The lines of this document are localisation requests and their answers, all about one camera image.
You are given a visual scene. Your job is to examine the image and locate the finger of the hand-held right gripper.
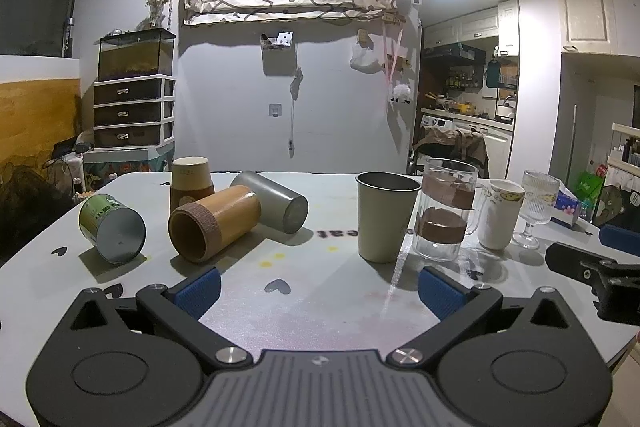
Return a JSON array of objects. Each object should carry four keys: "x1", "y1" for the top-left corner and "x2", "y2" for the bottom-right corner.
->
[
  {"x1": 544, "y1": 242, "x2": 640, "y2": 323},
  {"x1": 599, "y1": 222, "x2": 640, "y2": 251}
]

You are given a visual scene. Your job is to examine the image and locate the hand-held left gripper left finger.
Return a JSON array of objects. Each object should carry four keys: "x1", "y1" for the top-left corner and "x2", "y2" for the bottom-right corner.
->
[{"x1": 60, "y1": 267, "x2": 254, "y2": 373}]

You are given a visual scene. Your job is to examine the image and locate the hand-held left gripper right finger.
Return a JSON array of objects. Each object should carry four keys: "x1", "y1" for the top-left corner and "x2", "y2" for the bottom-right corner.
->
[{"x1": 386, "y1": 265, "x2": 584, "y2": 371}]

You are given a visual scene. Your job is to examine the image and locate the bamboo cup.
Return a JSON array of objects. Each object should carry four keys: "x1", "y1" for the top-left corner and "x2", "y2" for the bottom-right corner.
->
[{"x1": 167, "y1": 185, "x2": 262, "y2": 264}]

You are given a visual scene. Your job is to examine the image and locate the beige metal cup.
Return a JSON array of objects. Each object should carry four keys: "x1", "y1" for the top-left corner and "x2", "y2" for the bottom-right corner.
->
[{"x1": 355, "y1": 171, "x2": 422, "y2": 264}]

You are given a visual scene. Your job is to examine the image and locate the brown paper cup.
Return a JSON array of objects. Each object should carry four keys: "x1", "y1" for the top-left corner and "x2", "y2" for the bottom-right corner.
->
[{"x1": 169, "y1": 156, "x2": 215, "y2": 214}]

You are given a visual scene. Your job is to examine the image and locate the green tin cup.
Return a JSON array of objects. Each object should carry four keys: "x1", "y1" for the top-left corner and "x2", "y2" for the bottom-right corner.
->
[{"x1": 78, "y1": 194, "x2": 147, "y2": 266}]

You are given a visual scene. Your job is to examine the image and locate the grey metal cup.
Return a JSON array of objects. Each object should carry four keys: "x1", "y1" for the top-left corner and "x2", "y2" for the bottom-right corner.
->
[{"x1": 230, "y1": 170, "x2": 310, "y2": 236}]

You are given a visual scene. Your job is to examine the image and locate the green bag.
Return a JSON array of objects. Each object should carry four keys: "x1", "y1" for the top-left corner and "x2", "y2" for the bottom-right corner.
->
[{"x1": 577, "y1": 168, "x2": 609, "y2": 208}]

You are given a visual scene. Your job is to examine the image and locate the floral tissue box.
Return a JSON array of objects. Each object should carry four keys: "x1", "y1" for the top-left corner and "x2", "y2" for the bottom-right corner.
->
[{"x1": 551, "y1": 180, "x2": 582, "y2": 228}]

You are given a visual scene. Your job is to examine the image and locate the glass mug with brown bands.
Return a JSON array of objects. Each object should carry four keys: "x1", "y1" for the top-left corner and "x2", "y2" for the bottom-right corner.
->
[{"x1": 413, "y1": 157, "x2": 491, "y2": 262}]

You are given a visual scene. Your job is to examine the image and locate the ribbed glass goblet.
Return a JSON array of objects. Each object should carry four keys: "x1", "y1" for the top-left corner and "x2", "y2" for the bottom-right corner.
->
[{"x1": 512, "y1": 170, "x2": 561, "y2": 251}]

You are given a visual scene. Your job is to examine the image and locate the white patterned mug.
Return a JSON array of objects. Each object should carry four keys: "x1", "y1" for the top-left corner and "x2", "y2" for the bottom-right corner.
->
[{"x1": 477, "y1": 179, "x2": 526, "y2": 252}]

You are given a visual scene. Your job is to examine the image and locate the chair with brown cloth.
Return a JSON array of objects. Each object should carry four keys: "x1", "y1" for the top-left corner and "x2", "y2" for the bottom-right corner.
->
[{"x1": 412, "y1": 126, "x2": 489, "y2": 180}]

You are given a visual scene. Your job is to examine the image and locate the white washing machine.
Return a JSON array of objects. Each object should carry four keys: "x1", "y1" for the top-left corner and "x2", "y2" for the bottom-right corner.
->
[{"x1": 420, "y1": 113, "x2": 514, "y2": 182}]

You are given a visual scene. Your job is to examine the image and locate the white kettle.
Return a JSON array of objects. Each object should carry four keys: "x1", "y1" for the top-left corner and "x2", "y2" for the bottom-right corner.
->
[{"x1": 494, "y1": 95, "x2": 519, "y2": 120}]

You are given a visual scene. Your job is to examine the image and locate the white drawer cabinet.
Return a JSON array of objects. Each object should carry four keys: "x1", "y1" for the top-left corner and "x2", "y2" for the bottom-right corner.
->
[{"x1": 92, "y1": 76, "x2": 176, "y2": 152}]

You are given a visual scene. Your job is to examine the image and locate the black spice shelf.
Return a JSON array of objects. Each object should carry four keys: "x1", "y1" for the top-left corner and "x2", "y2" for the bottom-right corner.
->
[{"x1": 422, "y1": 44, "x2": 487, "y2": 92}]

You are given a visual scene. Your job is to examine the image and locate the white cabinet door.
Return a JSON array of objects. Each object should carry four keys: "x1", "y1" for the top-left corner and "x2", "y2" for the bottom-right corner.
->
[{"x1": 558, "y1": 0, "x2": 614, "y2": 56}]

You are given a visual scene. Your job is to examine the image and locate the glass fish tank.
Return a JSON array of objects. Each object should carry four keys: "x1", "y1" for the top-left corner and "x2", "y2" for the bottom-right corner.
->
[{"x1": 97, "y1": 27, "x2": 177, "y2": 82}]

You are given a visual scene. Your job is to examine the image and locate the white plastic bag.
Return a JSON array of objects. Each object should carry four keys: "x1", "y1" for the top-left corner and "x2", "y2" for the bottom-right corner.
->
[{"x1": 348, "y1": 41, "x2": 385, "y2": 74}]

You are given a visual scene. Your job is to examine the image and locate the white upper kitchen cabinets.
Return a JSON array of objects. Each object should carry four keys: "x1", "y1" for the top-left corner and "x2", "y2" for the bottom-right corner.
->
[{"x1": 423, "y1": 0, "x2": 521, "y2": 58}]

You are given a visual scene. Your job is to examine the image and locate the dried flower bunch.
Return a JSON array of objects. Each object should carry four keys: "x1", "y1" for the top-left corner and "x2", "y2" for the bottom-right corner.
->
[{"x1": 146, "y1": 0, "x2": 174, "y2": 28}]

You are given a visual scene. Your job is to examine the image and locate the hanging white cable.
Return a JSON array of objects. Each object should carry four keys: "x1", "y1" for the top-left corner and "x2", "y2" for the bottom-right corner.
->
[{"x1": 288, "y1": 67, "x2": 305, "y2": 158}]

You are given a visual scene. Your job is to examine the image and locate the pink hanging straps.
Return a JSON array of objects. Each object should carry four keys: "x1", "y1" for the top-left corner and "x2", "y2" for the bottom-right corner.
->
[{"x1": 381, "y1": 26, "x2": 407, "y2": 108}]

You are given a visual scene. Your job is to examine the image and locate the wall storage box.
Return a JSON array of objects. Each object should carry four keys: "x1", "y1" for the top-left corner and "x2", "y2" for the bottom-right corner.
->
[{"x1": 259, "y1": 30, "x2": 294, "y2": 53}]

